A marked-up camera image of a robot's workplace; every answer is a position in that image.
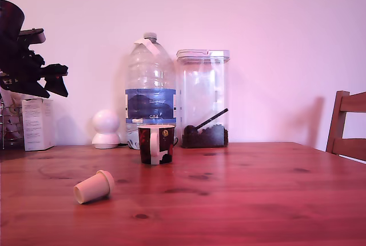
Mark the cream coffee capsule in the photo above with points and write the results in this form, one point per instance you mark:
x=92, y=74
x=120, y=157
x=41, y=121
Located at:
x=93, y=187

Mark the dark patterned coffee mug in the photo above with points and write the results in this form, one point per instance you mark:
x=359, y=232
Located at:
x=150, y=146

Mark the black coffee scoop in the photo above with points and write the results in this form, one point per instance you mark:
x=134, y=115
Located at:
x=200, y=127

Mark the dark coffee beans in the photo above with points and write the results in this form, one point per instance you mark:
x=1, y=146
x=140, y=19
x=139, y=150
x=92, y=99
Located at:
x=213, y=137

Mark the white printed carton box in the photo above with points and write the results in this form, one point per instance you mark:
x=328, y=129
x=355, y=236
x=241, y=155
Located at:
x=37, y=126

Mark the large clear water bottle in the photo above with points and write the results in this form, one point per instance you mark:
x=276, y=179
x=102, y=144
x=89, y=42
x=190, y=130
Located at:
x=150, y=85

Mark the clear plastic storage container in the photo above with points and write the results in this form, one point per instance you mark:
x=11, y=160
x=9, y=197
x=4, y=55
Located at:
x=203, y=85

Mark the wooden chair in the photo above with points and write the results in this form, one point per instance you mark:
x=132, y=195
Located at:
x=347, y=126

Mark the small white round camera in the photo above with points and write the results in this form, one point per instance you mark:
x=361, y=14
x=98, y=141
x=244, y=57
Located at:
x=105, y=130

